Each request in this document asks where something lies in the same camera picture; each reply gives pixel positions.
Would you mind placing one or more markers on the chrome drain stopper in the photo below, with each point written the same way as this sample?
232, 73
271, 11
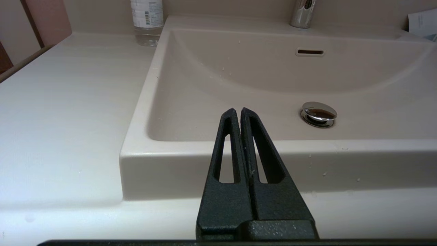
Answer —
319, 112

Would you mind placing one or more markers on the capless clear plastic bottle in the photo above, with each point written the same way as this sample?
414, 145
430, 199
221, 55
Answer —
146, 20

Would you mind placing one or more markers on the beige sink basin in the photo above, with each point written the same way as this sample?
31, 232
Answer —
239, 78

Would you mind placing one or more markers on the chrome faucet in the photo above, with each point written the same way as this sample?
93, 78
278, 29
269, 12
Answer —
302, 15

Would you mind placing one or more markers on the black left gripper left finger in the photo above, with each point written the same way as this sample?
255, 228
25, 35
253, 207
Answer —
222, 205

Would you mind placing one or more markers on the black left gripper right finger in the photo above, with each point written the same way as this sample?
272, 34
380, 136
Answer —
280, 205

